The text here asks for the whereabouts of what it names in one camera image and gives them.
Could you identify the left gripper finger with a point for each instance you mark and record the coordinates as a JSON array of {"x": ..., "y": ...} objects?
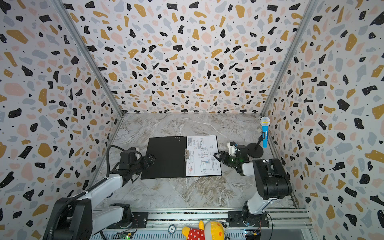
[
  {"x": 148, "y": 160},
  {"x": 137, "y": 169}
]

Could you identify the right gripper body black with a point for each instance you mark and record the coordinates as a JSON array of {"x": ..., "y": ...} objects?
[{"x": 226, "y": 157}]

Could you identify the round badge on rail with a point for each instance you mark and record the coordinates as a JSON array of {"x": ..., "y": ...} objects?
[{"x": 172, "y": 229}]

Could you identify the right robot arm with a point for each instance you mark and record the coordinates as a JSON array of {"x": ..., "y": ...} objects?
[{"x": 271, "y": 180}]

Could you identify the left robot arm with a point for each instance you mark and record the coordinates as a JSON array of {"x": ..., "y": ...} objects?
[{"x": 78, "y": 218}]

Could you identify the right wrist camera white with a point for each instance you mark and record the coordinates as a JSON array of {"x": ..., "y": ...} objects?
[{"x": 233, "y": 149}]

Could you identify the blue toy microphone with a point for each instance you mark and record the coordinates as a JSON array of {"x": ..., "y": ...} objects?
[{"x": 265, "y": 123}]

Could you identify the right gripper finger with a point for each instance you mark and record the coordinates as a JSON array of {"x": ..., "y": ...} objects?
[
  {"x": 233, "y": 165},
  {"x": 222, "y": 157}
]

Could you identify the printed paper sheet with diagram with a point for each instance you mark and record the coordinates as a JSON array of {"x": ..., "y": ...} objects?
[{"x": 200, "y": 158}]

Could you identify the green circuit board left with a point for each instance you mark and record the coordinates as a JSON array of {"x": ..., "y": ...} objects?
[{"x": 124, "y": 235}]

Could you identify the yellow red plush toy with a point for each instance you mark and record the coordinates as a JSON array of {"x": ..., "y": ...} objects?
[{"x": 210, "y": 231}]

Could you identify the circuit board right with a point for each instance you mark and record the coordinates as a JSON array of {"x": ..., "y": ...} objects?
[{"x": 253, "y": 234}]

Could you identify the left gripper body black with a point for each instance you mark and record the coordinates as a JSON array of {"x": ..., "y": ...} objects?
[{"x": 133, "y": 167}]

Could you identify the orange folder black inside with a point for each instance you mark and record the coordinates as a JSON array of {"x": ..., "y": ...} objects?
[{"x": 170, "y": 154}]

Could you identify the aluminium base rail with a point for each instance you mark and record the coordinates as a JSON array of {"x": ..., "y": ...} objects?
[{"x": 153, "y": 224}]

